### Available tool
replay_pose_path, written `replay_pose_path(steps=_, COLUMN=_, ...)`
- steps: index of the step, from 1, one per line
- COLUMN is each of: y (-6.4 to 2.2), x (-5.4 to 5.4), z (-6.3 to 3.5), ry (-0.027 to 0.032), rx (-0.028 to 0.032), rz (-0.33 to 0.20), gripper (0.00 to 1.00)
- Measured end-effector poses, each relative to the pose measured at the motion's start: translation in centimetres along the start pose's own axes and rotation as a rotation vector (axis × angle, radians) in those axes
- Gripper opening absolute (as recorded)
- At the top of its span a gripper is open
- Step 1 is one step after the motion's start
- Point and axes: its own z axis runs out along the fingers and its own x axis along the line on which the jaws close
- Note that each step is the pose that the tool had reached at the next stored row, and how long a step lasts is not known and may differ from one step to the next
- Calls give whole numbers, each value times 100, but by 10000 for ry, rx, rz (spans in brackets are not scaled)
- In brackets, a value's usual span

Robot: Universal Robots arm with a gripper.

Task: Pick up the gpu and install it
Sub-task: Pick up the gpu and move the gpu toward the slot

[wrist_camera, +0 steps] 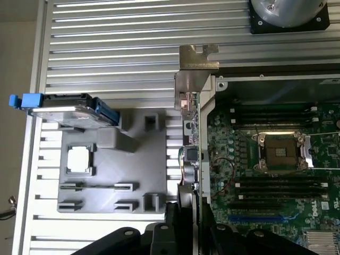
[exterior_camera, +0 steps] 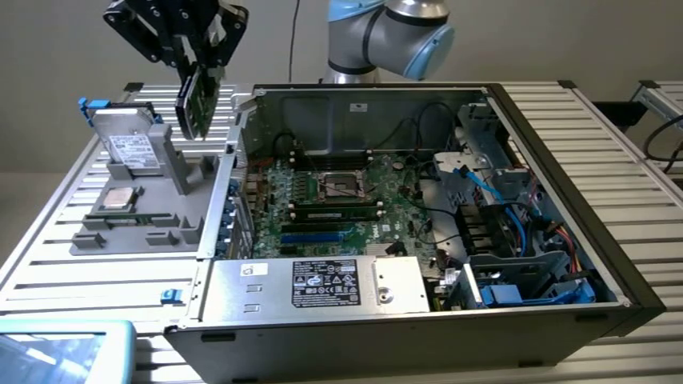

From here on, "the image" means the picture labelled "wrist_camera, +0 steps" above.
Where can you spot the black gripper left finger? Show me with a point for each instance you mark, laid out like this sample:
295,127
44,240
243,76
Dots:
159,239

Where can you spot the silver finned heatsink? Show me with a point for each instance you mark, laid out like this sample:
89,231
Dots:
322,243

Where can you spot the open metal PC case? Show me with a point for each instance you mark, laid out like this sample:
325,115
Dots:
265,85

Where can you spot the hard disk with blue caddy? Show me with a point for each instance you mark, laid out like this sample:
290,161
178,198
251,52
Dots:
66,114

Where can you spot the RAM stick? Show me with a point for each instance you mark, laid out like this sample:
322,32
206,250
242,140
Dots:
101,187

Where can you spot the black expansion slot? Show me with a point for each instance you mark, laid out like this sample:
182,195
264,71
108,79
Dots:
255,205

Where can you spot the CPU socket with metal frame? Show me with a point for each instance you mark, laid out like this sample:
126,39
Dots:
281,152

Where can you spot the blue expansion slot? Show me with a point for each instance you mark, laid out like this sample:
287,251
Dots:
257,219

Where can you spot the black RAM slot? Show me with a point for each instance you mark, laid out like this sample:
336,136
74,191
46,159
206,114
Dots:
281,196
265,126
281,180
273,121
273,115
281,188
273,109

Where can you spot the green Dell motherboard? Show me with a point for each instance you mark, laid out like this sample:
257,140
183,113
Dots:
231,148

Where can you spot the grey printed parts rack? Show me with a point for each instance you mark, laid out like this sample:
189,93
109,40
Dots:
148,172

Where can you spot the silver CPU chip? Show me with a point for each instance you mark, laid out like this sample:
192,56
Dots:
79,159

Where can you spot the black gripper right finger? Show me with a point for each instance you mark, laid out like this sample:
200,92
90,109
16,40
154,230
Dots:
225,239

